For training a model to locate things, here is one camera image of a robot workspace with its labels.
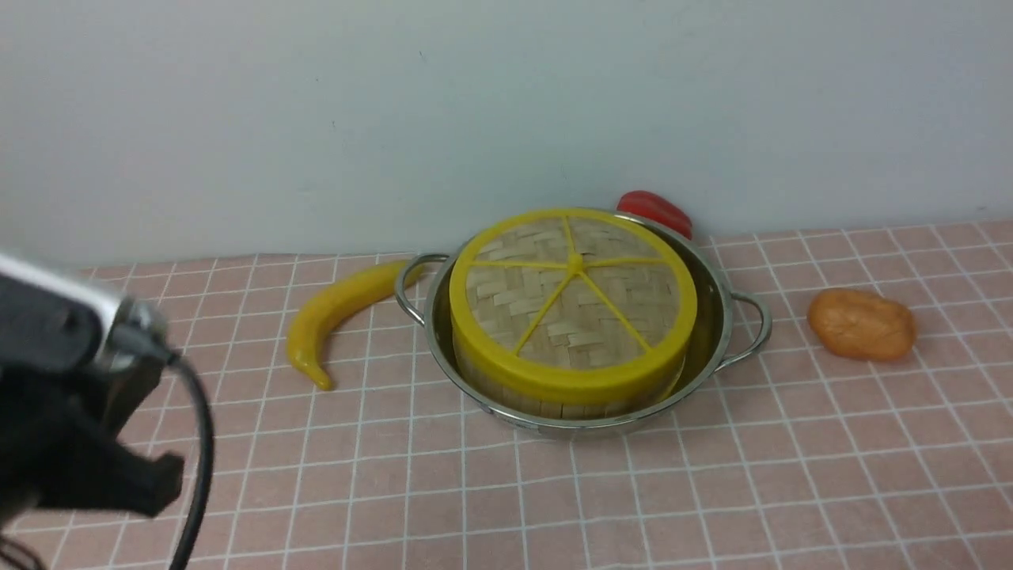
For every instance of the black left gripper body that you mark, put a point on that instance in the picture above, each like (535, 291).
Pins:
(60, 445)

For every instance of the yellow bamboo steamer basket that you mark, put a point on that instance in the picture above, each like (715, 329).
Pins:
(578, 376)

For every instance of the yellow bamboo steamer lid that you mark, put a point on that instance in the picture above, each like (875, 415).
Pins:
(552, 272)

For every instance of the stainless steel pot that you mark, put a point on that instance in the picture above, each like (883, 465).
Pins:
(730, 326)

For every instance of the yellow plastic banana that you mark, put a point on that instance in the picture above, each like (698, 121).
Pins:
(328, 309)

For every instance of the red plastic pepper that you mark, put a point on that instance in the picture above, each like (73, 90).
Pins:
(660, 210)

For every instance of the pink checkered tablecloth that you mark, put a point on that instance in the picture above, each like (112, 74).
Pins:
(795, 458)

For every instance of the orange bread roll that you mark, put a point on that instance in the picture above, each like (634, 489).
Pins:
(861, 325)

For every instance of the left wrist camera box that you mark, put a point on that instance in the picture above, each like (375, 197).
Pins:
(57, 322)

